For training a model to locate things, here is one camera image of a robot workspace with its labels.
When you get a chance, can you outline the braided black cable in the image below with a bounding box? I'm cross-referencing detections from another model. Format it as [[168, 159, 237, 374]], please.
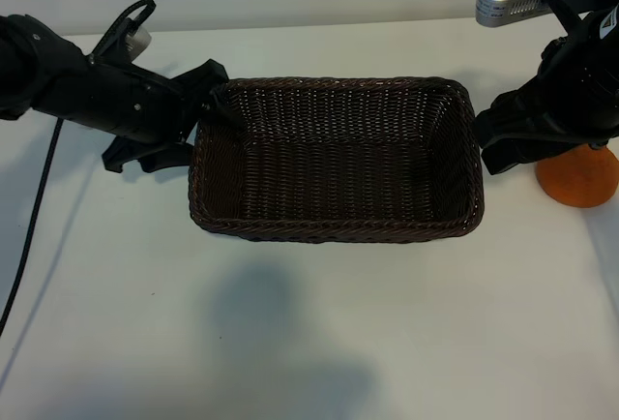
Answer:
[[0, 0, 159, 339]]

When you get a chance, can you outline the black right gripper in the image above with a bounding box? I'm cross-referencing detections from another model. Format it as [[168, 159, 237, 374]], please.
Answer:
[[472, 35, 619, 177]]

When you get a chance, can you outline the dark brown woven basket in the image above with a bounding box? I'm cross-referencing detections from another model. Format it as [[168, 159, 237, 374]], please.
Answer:
[[187, 75, 486, 245]]

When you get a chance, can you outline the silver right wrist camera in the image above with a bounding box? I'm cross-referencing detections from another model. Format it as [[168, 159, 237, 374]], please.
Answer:
[[476, 0, 550, 24]]

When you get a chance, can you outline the orange fruit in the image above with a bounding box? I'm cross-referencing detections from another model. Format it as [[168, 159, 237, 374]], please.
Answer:
[[536, 143, 619, 209]]

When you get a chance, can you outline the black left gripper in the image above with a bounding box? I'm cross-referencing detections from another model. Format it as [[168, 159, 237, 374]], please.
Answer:
[[57, 56, 248, 174]]

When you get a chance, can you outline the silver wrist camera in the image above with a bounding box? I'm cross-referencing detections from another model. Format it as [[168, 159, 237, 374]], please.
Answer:
[[120, 27, 152, 61], [476, 0, 550, 24]]

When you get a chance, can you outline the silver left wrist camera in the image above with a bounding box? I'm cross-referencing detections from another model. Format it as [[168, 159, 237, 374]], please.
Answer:
[[120, 27, 152, 61]]

